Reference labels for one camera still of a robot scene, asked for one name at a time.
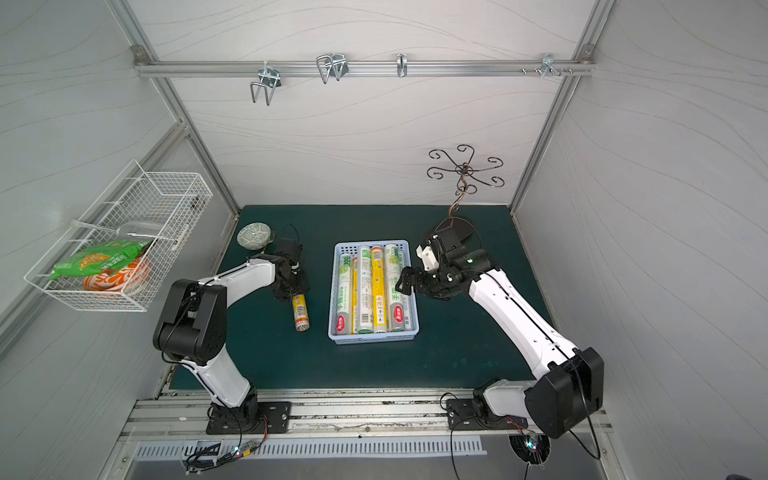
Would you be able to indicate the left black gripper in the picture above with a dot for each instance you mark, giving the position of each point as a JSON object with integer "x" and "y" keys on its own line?
{"x": 293, "y": 285}

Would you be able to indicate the white slotted cable duct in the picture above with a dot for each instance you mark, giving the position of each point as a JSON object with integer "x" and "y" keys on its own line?
{"x": 319, "y": 448}

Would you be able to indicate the bronze jewelry tree stand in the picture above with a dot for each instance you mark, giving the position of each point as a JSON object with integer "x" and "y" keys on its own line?
{"x": 469, "y": 177}

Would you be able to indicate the aluminium rail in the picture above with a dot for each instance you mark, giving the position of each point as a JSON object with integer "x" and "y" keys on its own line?
{"x": 182, "y": 414}
{"x": 357, "y": 68}

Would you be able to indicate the double metal hook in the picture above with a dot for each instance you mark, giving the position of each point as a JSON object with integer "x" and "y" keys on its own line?
{"x": 267, "y": 81}
{"x": 332, "y": 65}

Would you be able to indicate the green snack bag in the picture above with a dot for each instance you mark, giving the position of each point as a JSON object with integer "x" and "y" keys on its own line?
{"x": 106, "y": 257}

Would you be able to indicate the white green wrap roll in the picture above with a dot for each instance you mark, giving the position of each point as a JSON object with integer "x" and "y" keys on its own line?
{"x": 344, "y": 296}
{"x": 365, "y": 301}

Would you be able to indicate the metal hook right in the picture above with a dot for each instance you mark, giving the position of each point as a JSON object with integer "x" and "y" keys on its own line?
{"x": 547, "y": 68}

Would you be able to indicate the orange snack bag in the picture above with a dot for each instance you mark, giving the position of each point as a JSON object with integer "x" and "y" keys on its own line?
{"x": 127, "y": 280}

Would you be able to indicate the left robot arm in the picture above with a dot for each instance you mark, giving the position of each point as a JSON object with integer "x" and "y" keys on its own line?
{"x": 192, "y": 328}

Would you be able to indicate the aluminium top rail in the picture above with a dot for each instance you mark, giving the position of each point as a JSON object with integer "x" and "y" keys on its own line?
{"x": 357, "y": 68}

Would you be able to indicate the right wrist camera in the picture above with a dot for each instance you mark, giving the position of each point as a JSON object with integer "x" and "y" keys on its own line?
{"x": 427, "y": 256}

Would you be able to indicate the single metal hook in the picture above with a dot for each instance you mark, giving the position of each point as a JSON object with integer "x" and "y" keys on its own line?
{"x": 402, "y": 65}

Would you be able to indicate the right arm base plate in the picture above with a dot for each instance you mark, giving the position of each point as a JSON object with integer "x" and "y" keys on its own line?
{"x": 472, "y": 415}

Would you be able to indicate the double metal hook middle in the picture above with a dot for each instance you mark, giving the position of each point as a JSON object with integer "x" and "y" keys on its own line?
{"x": 332, "y": 65}

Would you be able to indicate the aluminium front rail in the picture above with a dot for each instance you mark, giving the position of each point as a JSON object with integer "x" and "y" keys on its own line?
{"x": 182, "y": 414}

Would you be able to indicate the light blue plastic basket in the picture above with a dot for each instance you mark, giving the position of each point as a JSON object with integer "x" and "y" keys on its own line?
{"x": 402, "y": 315}

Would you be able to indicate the yellow wrap roll long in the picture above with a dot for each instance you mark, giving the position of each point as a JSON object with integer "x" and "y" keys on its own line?
{"x": 354, "y": 295}

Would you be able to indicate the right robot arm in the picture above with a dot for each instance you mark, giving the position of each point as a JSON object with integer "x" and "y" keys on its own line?
{"x": 569, "y": 381}

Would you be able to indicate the double metal hook left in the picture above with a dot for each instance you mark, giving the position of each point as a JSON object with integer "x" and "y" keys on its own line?
{"x": 267, "y": 81}

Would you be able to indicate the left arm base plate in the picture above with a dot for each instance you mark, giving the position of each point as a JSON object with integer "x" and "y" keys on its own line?
{"x": 253, "y": 418}

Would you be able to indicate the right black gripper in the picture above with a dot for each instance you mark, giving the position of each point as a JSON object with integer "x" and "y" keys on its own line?
{"x": 417, "y": 279}

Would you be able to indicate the white wire wall basket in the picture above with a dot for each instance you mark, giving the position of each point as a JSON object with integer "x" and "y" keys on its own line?
{"x": 160, "y": 207}

